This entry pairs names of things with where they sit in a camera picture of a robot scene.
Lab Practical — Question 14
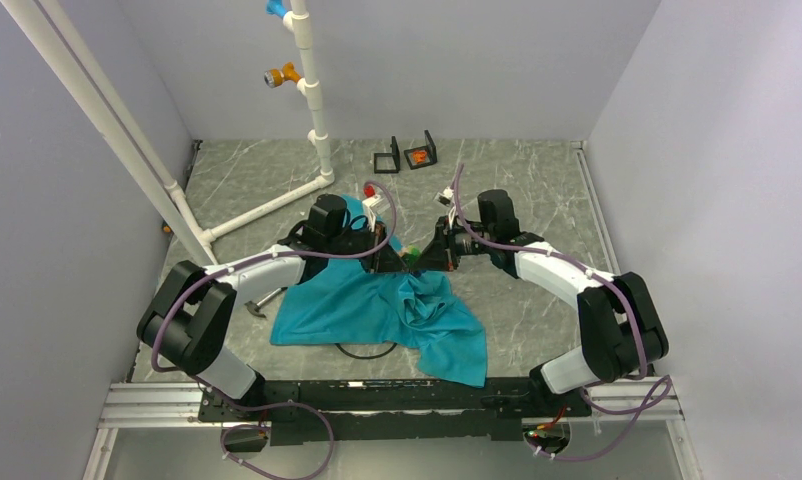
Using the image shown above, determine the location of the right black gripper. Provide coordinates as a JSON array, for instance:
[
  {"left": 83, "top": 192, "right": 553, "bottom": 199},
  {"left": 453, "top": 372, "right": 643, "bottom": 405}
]
[{"left": 412, "top": 215, "right": 494, "bottom": 273}]

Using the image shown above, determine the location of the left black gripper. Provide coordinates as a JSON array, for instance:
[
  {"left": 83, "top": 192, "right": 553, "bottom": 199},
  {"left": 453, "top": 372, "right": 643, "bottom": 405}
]
[{"left": 326, "top": 220, "right": 409, "bottom": 275}]

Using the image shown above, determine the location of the teal t-shirt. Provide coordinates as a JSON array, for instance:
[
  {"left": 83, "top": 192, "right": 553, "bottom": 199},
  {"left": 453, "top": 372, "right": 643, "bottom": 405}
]
[{"left": 269, "top": 193, "right": 490, "bottom": 390}]

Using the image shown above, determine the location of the colourful flower plush patch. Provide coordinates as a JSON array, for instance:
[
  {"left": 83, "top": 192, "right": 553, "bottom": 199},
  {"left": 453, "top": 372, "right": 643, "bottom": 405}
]
[{"left": 400, "top": 246, "right": 421, "bottom": 268}]

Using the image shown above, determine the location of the black square frame holder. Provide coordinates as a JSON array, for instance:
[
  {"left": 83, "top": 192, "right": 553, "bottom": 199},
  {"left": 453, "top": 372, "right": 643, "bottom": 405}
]
[{"left": 403, "top": 130, "right": 438, "bottom": 170}]

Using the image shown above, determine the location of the orange brooch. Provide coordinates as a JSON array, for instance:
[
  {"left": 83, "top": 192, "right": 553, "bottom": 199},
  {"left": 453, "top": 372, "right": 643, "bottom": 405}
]
[{"left": 410, "top": 150, "right": 428, "bottom": 164}]

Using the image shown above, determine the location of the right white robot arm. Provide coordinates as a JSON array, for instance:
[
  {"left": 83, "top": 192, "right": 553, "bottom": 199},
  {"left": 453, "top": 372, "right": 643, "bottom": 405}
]
[{"left": 413, "top": 187, "right": 669, "bottom": 415}]

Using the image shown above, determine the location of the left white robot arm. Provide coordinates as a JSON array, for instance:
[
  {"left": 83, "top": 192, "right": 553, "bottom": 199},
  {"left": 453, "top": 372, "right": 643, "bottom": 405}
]
[{"left": 137, "top": 194, "right": 407, "bottom": 420}]

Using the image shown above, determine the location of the orange flashlight on pipe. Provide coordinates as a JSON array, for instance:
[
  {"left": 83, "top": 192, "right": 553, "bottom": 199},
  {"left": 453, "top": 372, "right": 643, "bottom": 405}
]
[{"left": 263, "top": 62, "right": 302, "bottom": 88}]

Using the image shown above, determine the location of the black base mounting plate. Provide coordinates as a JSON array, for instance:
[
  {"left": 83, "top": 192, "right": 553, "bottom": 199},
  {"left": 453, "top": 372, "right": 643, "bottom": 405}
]
[{"left": 198, "top": 377, "right": 590, "bottom": 446}]

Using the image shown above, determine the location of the blue fitting on pipe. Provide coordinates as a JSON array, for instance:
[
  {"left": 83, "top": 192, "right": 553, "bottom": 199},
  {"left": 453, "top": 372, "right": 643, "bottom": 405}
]
[{"left": 265, "top": 0, "right": 289, "bottom": 19}]

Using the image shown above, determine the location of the white PVC pipe stand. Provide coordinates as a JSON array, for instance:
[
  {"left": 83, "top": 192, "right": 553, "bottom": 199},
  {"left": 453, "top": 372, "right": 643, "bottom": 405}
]
[{"left": 3, "top": 1, "right": 335, "bottom": 264}]

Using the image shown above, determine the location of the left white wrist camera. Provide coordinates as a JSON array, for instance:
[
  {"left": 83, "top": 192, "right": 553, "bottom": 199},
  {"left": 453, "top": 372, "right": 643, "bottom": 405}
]
[{"left": 361, "top": 185, "right": 390, "bottom": 230}]

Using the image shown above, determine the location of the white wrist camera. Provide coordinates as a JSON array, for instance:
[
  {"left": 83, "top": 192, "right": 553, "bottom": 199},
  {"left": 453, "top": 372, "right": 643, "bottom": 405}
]
[
  {"left": 435, "top": 187, "right": 456, "bottom": 224},
  {"left": 361, "top": 185, "right": 390, "bottom": 230}
]

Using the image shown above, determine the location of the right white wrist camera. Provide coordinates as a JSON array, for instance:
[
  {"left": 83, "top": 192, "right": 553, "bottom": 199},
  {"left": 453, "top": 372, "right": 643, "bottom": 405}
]
[{"left": 435, "top": 187, "right": 456, "bottom": 224}]

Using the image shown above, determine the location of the black coiled cable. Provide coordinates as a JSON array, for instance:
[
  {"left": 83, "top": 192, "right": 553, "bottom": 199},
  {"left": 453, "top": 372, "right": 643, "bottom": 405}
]
[{"left": 335, "top": 343, "right": 398, "bottom": 361}]

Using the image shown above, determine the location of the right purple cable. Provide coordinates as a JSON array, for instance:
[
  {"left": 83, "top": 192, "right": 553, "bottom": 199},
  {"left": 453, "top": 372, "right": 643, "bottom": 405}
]
[{"left": 450, "top": 163, "right": 674, "bottom": 464}]

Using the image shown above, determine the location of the aluminium rail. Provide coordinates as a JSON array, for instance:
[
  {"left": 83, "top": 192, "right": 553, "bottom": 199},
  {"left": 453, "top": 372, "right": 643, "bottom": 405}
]
[{"left": 99, "top": 377, "right": 656, "bottom": 429}]

